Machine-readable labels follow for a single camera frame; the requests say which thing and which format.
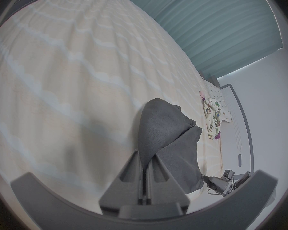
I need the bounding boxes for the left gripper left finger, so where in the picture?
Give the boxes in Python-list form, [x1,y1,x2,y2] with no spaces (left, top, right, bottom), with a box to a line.
[98,150,145,213]

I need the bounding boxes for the white printed pyjama garment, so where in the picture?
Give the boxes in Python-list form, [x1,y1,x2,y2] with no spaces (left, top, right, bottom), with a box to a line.
[203,97,222,139]

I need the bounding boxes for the bed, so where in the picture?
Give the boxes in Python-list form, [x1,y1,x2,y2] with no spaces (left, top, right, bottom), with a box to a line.
[0,0,255,213]

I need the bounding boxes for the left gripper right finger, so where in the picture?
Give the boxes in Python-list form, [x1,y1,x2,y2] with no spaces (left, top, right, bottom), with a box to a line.
[146,152,191,212]

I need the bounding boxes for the black T-shirt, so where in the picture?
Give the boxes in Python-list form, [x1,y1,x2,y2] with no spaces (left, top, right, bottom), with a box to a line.
[137,98,204,195]

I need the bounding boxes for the grey bedside table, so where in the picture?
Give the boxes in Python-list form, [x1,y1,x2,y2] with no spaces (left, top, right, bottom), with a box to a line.
[199,70,219,86]

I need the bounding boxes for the white printed pillow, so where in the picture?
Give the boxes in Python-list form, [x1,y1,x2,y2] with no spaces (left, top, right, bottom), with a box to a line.
[206,81,232,123]

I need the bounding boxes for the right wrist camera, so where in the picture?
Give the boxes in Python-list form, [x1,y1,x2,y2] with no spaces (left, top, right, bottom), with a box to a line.
[222,169,235,180]

